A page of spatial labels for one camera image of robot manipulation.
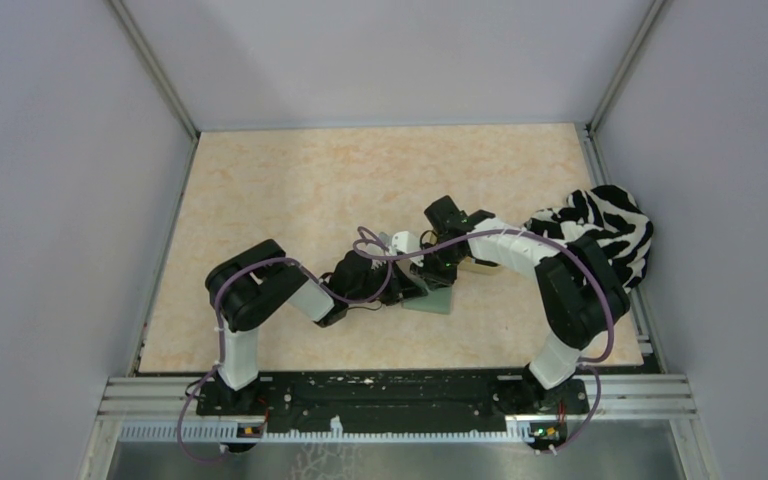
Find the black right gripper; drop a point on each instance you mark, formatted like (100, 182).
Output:
(434, 279)

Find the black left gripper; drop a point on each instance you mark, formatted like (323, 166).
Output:
(401, 286)

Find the green card holder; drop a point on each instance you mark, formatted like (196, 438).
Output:
(434, 301)

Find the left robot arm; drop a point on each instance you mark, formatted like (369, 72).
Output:
(247, 289)

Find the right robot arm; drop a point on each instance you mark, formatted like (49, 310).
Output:
(581, 293)

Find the cream oval card tray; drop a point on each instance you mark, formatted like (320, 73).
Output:
(477, 266)

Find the zebra striped cloth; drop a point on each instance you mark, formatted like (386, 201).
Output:
(611, 216)

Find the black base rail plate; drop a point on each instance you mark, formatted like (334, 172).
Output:
(393, 401)

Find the aluminium frame rail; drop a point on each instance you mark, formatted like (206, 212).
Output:
(647, 396)

